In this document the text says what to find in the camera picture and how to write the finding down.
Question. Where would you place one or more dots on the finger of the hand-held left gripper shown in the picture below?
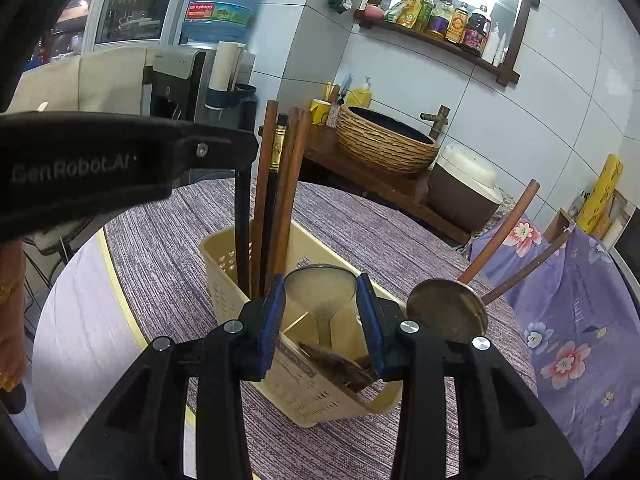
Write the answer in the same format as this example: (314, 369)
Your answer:
(215, 150)

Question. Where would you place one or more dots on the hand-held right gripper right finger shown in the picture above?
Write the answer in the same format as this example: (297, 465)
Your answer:
(371, 332)

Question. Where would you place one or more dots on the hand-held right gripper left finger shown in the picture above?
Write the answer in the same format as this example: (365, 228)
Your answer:
(272, 332)

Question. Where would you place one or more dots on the dark metal spoon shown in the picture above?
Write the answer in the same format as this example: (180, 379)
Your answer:
(340, 367)

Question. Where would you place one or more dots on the black chopstick with gold band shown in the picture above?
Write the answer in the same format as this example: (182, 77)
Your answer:
(275, 185)

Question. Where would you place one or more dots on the beige plastic utensil holder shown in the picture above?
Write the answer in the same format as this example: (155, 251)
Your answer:
(310, 402)

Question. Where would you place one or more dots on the dark blue cup holder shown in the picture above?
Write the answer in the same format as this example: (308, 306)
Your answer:
(232, 97)

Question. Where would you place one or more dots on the beige cloth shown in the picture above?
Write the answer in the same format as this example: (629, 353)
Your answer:
(90, 85)

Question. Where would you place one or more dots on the white paper cup stack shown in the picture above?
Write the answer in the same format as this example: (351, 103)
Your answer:
(225, 65)

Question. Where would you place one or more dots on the water dispenser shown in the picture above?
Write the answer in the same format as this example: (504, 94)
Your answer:
(170, 75)

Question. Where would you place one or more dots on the yellow cup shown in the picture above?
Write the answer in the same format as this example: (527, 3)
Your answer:
(320, 111)

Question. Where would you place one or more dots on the dark wooden counter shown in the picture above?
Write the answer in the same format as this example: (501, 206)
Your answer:
(350, 175)

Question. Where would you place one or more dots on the yellow soap bottle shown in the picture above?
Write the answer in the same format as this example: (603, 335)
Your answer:
(361, 96)

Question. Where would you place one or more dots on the glass door cabinet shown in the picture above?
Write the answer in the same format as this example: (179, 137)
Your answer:
(130, 5)

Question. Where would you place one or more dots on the brown and white rice cooker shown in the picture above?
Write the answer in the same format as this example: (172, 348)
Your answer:
(462, 192)

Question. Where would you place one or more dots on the woven basket sink basin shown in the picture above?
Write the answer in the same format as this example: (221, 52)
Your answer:
(385, 140)

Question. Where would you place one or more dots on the purple floral cloth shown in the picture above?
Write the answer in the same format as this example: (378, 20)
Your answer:
(575, 335)

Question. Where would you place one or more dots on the pink soap dish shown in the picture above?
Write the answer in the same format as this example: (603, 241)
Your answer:
(373, 11)

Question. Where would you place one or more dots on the small wooden box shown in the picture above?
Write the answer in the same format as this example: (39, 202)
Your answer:
(559, 225)

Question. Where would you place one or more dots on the bronze faucet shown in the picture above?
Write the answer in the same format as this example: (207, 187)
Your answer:
(439, 117)

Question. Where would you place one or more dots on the dark wooden framed shelf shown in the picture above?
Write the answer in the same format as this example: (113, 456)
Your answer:
(440, 41)

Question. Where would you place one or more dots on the row of condiment bottles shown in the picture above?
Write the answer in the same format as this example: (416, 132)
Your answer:
(440, 20)

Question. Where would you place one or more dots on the yellow packet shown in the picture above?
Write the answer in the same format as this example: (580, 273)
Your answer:
(600, 195)

